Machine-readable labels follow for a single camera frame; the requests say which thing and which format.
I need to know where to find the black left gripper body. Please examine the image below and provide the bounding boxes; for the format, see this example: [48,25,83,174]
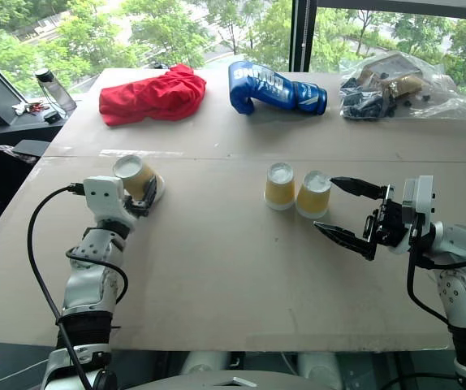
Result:
[125,194,153,219]

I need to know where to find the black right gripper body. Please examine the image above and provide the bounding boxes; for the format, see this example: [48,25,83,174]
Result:
[362,184,412,262]

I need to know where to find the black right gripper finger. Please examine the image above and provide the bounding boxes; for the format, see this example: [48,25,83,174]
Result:
[329,175,388,201]
[313,220,378,261]

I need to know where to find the yellow paper cup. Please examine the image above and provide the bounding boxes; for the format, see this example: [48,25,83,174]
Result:
[263,162,296,211]
[112,154,166,205]
[295,170,334,219]

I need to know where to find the red cloth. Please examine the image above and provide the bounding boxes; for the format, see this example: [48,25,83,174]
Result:
[98,63,208,128]

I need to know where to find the clear plastic bag black parts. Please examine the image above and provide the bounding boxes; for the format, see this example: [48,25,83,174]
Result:
[338,50,466,123]

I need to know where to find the dark flat tablet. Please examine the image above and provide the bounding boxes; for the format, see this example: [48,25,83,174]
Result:
[12,139,52,156]

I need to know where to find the white rounded robot leg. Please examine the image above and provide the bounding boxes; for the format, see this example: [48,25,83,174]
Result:
[296,352,344,390]
[179,350,231,387]

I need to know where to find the blue boxing glove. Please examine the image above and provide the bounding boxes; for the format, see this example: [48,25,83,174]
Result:
[227,60,329,117]

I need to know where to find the clear water bottle black cap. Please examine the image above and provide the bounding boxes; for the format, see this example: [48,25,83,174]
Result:
[33,67,78,113]

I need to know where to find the grey robot torso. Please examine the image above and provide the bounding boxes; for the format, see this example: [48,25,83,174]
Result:
[127,368,339,390]

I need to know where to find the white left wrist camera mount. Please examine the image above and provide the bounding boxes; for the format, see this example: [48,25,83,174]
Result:
[83,175,125,223]

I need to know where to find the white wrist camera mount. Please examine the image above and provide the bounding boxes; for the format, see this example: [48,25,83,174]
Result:
[401,175,437,245]
[83,175,125,223]

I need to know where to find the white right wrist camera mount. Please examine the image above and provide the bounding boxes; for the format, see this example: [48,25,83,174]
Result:
[401,175,437,245]

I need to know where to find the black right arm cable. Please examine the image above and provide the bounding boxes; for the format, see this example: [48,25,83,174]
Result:
[405,227,466,327]

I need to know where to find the black window frame post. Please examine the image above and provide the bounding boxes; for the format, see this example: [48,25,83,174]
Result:
[289,0,319,74]

